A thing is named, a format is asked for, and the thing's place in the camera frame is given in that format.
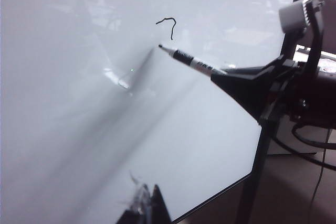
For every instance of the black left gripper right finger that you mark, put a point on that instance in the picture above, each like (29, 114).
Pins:
(159, 208)

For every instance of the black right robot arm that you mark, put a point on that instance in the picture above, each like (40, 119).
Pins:
(328, 98)

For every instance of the white table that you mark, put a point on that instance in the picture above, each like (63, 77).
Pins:
(329, 60)

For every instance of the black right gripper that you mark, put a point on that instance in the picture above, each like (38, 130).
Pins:
(291, 93)

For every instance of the black whiteboard stand post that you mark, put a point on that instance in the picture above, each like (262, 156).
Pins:
(258, 155)

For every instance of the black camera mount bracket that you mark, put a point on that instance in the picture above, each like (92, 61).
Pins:
(316, 43)

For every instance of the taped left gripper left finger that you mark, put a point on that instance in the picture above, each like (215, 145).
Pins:
(137, 208)

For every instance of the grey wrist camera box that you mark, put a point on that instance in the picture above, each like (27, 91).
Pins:
(292, 16)

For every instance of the white whiteboard black frame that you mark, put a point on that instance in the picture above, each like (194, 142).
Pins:
(78, 103)

